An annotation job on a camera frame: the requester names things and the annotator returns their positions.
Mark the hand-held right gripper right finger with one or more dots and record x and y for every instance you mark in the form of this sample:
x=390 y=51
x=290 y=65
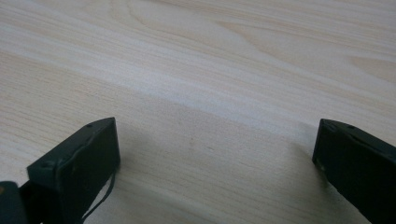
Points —
x=358 y=165

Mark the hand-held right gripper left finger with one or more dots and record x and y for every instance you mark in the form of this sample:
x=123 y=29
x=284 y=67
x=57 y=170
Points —
x=77 y=168

